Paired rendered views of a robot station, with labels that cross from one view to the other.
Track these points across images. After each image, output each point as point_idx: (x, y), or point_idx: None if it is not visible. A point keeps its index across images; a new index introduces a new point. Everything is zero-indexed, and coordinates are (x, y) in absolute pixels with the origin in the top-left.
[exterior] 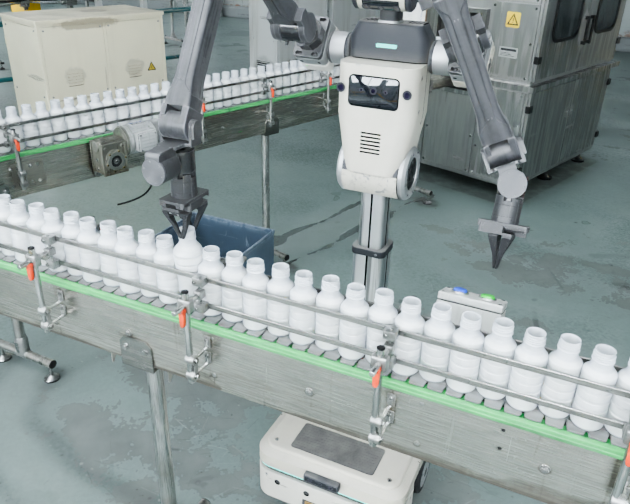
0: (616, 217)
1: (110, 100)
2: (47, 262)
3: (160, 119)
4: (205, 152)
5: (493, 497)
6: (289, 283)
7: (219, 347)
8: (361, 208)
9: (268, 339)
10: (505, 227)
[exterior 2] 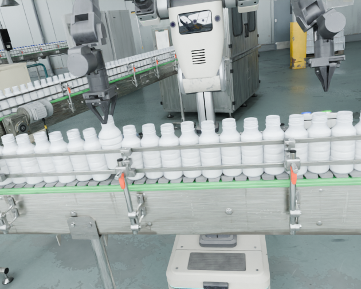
0: (285, 114)
1: (10, 93)
2: None
3: (72, 27)
4: (66, 133)
5: (306, 263)
6: (195, 134)
7: (150, 200)
8: (197, 104)
9: (189, 181)
10: (329, 59)
